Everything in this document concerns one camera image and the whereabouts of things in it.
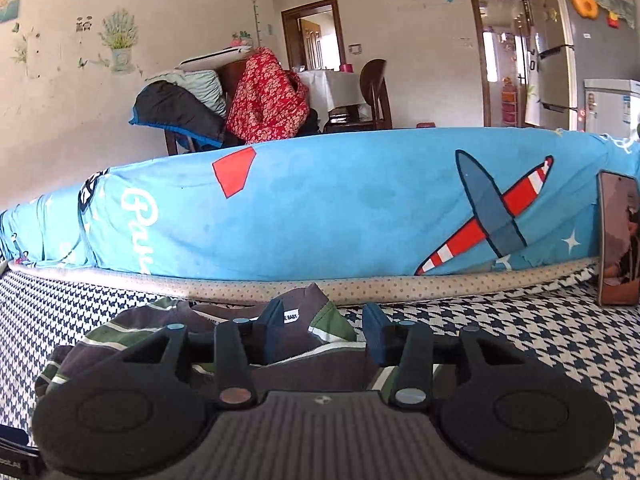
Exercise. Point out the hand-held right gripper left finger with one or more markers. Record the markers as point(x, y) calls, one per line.
point(272, 330)

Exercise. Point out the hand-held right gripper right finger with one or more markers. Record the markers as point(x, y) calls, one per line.
point(380, 335)

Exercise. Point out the green grey striped shirt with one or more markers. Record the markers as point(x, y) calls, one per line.
point(150, 325)

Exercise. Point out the blue plane-print bedding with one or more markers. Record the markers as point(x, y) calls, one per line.
point(325, 210)

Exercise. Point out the houndstooth pattern mattress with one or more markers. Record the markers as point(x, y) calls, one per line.
point(525, 320)

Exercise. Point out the dark jacket with blue lining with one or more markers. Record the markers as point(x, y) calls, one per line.
point(170, 110)

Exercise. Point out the dark wooden chair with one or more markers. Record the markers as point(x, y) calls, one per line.
point(375, 90)
point(232, 75)

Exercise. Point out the table with white cloth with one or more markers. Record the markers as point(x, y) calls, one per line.
point(325, 85)

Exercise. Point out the pale green pillow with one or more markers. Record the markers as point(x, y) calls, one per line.
point(200, 87)

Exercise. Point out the smartphone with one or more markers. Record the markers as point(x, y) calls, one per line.
point(615, 240)

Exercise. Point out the pink storage shelf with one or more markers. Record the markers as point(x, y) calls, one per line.
point(509, 105)

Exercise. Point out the white flat board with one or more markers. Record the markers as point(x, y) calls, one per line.
point(215, 57)

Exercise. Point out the pink flower decoration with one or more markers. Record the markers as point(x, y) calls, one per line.
point(242, 38)

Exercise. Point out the small white fridge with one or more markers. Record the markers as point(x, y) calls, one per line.
point(610, 110)

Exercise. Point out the grey refrigerator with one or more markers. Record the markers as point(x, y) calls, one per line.
point(595, 55)

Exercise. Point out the orange flower-shaped magnet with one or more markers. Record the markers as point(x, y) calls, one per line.
point(585, 6)

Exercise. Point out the wall switch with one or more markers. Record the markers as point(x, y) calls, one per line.
point(356, 49)

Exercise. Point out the wooden door frame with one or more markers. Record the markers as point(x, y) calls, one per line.
point(474, 60)
point(287, 35)

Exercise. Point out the potted plant wall sticker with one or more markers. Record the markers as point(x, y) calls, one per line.
point(120, 45)

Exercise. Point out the wall picture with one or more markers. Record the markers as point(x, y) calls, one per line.
point(9, 2)

